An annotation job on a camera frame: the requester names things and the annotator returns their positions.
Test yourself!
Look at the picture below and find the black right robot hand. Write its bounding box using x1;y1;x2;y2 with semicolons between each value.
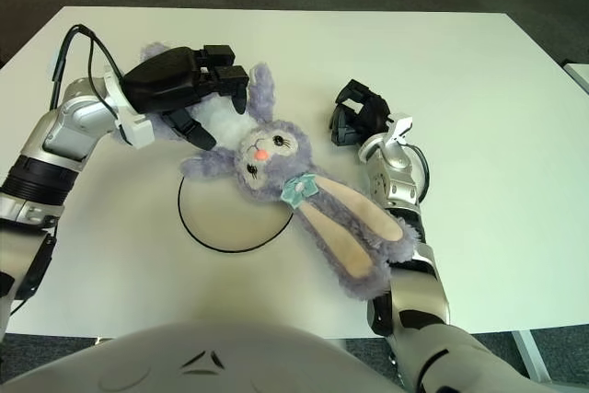
327;79;392;146

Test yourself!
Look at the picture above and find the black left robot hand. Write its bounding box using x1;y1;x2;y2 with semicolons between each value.
120;44;252;151

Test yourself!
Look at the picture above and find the purple plush bunny doll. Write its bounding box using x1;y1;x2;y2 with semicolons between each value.
137;40;422;306

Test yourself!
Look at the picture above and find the white plate black rim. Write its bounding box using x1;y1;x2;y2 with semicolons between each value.
177;176;295;254

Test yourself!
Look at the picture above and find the white neighbouring table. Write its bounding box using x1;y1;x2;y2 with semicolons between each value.
563;61;589;95

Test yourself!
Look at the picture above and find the white table leg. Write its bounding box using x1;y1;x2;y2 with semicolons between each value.
513;329;549;380

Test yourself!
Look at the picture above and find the grey robot torso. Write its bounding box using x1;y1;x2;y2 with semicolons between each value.
0;318;525;393

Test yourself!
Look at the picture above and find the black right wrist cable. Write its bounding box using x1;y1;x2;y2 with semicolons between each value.
407;144;432;203

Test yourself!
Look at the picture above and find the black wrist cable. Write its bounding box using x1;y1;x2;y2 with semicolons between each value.
48;24;125;113
407;144;432;203

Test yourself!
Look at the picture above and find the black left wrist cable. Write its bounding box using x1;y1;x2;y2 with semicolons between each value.
48;24;125;113

